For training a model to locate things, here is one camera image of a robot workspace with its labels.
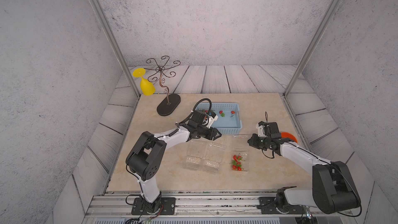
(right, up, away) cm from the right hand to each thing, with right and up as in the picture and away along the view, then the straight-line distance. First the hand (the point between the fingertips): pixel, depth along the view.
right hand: (249, 140), depth 89 cm
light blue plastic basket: (-9, +9, +18) cm, 22 cm away
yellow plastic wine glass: (-61, +31, +9) cm, 69 cm away
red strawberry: (-8, -12, -4) cm, 15 cm away
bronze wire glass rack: (-51, +42, +5) cm, 66 cm away
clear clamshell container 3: (-6, -7, -3) cm, 9 cm away
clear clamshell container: (-30, -9, +2) cm, 32 cm away
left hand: (-16, +3, -2) cm, 17 cm away
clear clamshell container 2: (-20, -10, 0) cm, 22 cm away
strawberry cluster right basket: (-13, +13, +19) cm, 26 cm away
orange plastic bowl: (+24, +2, +6) cm, 25 cm away
